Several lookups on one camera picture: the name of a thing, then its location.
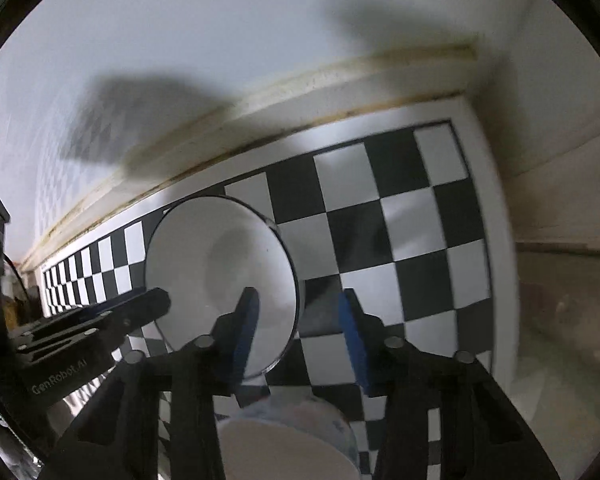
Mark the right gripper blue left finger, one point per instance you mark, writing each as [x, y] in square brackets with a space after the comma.
[233, 335]

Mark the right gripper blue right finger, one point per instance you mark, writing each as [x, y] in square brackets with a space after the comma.
[365, 335]

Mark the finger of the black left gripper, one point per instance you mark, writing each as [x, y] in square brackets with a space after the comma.
[118, 317]

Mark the white bowl dark rim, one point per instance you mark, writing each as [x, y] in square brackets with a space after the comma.
[204, 253]

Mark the white bowl coloured dots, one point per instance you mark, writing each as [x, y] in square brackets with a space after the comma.
[288, 436]

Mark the checkered black white mat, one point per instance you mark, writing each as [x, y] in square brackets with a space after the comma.
[395, 216]

